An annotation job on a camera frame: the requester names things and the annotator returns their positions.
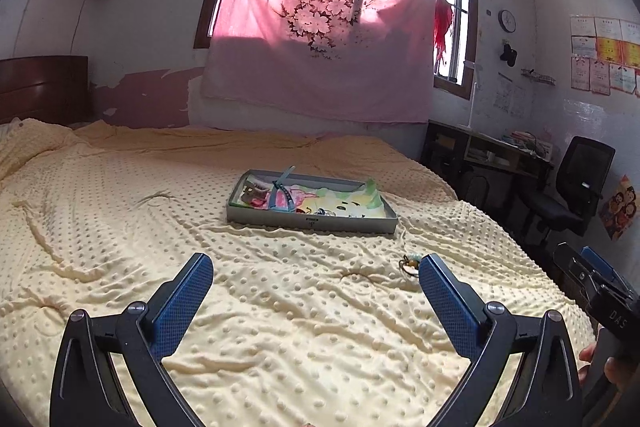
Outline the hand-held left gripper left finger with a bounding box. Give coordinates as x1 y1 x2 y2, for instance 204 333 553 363
50 252 215 427

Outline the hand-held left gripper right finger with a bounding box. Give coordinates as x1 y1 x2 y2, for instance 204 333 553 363
418 253 584 427

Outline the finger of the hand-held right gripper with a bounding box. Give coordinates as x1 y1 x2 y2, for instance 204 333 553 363
553 242 601 305
580 245 628 293

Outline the beaded cord bracelet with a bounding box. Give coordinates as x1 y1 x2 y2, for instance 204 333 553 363
397 254 422 279

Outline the beige hair claw clip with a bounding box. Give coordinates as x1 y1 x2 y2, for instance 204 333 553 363
240 179 271 206

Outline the grey shallow box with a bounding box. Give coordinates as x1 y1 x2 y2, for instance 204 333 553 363
227 170 399 234

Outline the person's right hand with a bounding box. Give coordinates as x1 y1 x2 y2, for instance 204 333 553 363
578 341 627 389

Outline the black office chair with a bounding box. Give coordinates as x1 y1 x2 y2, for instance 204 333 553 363
516 136 617 254

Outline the cartoon printed cloth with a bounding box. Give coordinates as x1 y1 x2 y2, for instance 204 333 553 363
272 179 388 219

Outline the blue headband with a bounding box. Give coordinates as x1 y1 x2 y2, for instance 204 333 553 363
268 165 298 212

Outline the dark wooden desk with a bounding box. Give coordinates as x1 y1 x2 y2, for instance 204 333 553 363
421 120 556 208

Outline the white desk lamp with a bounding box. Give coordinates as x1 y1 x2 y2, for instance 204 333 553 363
460 62 482 130

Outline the pink floral hanging cloth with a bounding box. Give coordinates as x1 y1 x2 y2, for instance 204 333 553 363
201 0 439 124

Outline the dark wooden headboard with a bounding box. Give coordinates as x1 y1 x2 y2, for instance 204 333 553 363
0 56 94 126

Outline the red hanging cloth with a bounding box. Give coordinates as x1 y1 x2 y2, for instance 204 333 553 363
433 0 455 66

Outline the cartoon wall poster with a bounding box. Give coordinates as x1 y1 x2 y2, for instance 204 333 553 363
598 175 639 242

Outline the white wall paper sheet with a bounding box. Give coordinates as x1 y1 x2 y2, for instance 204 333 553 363
493 74 524 117

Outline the wire wall shelf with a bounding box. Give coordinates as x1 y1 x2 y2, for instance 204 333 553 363
520 68 557 86

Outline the group of wall certificates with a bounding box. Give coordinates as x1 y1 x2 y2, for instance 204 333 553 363
570 15 640 98

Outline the black wall cable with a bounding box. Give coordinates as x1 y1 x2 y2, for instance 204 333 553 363
74 0 94 58

